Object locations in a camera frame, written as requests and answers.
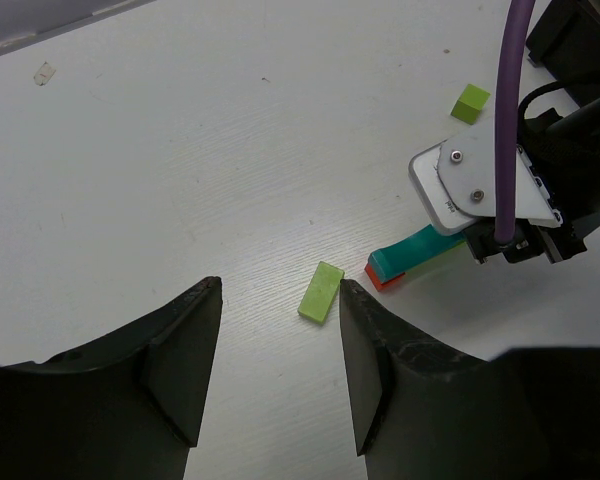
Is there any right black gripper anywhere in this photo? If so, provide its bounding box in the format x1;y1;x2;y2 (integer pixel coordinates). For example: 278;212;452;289
465;1;600;263

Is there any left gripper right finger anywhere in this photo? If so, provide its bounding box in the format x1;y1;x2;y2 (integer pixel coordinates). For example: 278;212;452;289
339;280;600;479

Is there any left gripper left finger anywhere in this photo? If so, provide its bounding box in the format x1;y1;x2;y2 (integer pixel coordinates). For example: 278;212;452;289
0;276;222;479

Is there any small green cube block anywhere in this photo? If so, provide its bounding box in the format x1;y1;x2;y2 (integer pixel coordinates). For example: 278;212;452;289
450;84;491;125

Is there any teal arch block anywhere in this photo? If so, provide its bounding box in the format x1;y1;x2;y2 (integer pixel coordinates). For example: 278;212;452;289
368;225;465;281

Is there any flat green block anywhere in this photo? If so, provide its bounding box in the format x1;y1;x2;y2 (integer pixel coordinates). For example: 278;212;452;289
297;261;344;325

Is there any small tape scrap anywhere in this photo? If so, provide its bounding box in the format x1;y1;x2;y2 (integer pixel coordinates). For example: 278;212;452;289
33;62;56;86

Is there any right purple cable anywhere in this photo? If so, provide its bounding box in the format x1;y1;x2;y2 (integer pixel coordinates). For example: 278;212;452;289
494;0;537;247

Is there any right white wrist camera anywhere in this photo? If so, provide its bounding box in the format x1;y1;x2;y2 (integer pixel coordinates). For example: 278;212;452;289
409;119;563;236

